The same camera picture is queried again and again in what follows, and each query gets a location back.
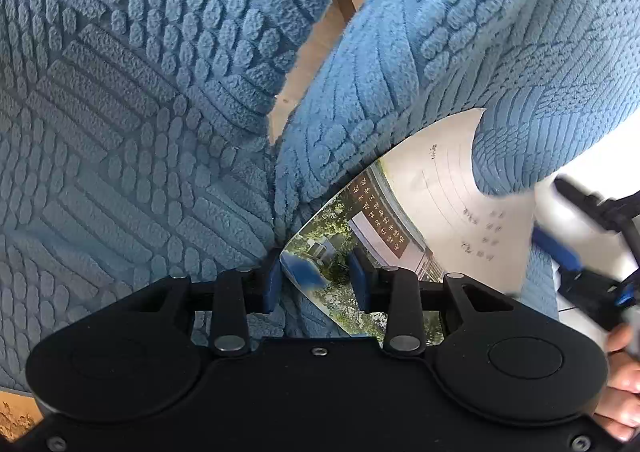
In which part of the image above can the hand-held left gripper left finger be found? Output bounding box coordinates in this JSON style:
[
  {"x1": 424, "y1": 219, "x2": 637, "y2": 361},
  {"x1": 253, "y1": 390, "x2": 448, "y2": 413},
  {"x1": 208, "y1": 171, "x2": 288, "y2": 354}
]
[{"x1": 107, "y1": 247, "x2": 283, "y2": 358}]

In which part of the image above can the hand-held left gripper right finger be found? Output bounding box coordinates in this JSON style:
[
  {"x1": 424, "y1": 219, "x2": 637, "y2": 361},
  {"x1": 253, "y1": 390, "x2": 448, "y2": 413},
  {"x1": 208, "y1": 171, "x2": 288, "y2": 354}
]
[{"x1": 348, "y1": 248, "x2": 538, "y2": 359}]

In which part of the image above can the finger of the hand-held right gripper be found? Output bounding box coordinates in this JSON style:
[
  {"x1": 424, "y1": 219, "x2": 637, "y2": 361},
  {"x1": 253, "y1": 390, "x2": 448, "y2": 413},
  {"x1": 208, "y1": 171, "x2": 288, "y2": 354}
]
[
  {"x1": 555, "y1": 176, "x2": 640, "y2": 233},
  {"x1": 532, "y1": 227, "x2": 626, "y2": 330}
]

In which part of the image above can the photo-cover notebook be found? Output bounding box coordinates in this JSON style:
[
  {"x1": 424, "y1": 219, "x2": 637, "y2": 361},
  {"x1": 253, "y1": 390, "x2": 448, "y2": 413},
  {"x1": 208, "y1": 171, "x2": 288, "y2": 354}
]
[{"x1": 280, "y1": 107, "x2": 538, "y2": 348}]

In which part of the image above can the person's right hand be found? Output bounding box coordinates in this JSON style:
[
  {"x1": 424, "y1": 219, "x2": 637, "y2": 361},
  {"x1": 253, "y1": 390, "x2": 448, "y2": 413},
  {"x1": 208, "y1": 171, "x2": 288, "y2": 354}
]
[{"x1": 597, "y1": 323, "x2": 640, "y2": 443}]

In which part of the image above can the blue textured chair cover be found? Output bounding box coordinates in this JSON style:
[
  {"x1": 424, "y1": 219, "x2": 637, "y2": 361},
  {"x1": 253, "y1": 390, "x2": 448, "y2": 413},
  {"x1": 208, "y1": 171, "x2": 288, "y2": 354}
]
[{"x1": 0, "y1": 0, "x2": 640, "y2": 393}]

